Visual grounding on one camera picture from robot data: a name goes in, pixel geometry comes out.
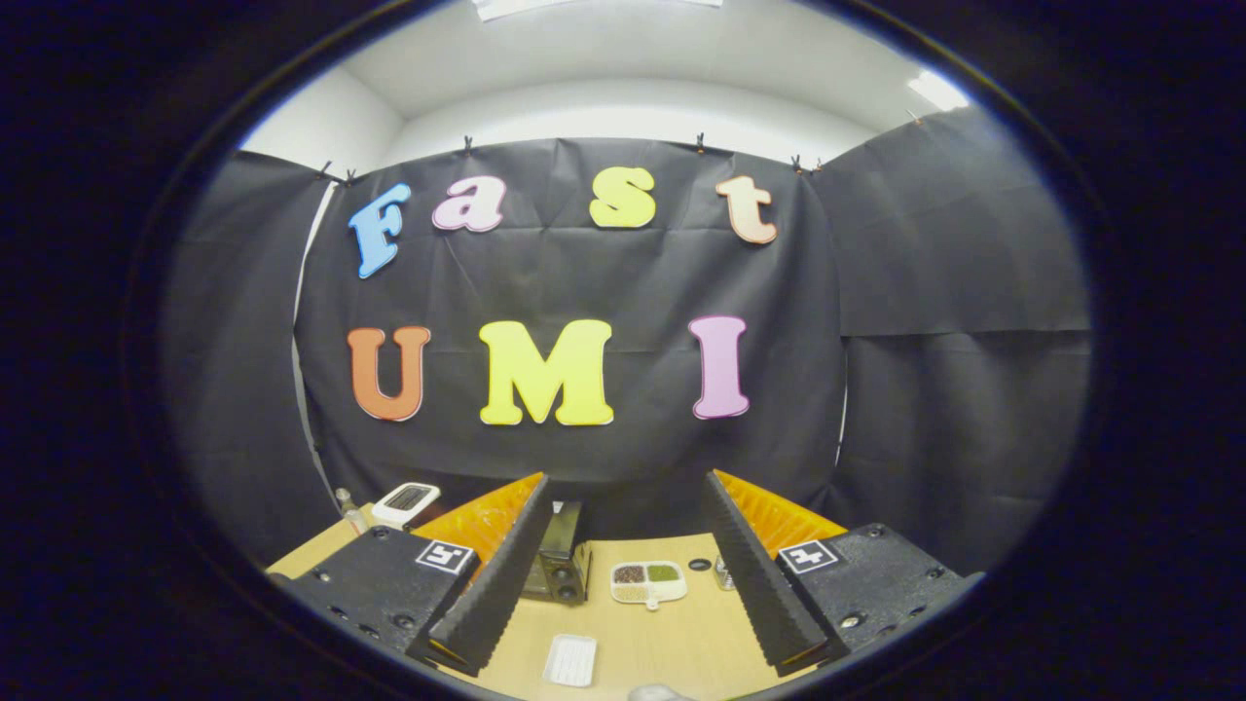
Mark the black toaster oven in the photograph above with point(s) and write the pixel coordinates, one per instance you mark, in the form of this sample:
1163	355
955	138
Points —
560	560

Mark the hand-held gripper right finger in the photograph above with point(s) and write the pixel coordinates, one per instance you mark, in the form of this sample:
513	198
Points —
761	584

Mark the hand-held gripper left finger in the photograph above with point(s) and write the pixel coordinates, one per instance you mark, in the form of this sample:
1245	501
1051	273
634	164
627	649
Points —
494	584

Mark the white divided plate with beans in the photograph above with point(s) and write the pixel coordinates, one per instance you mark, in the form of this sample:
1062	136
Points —
647	582

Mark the white rectangular tray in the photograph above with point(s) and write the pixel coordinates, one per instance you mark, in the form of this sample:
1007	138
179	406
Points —
570	660

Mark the white bread toaster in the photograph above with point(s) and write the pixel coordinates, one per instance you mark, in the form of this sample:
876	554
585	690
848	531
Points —
404	501

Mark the clear glass bottle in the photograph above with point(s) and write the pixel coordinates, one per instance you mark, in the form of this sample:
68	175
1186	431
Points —
350	516

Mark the ceiling light panel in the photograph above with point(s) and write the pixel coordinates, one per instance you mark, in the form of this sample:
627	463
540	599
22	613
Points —
594	6
938	90

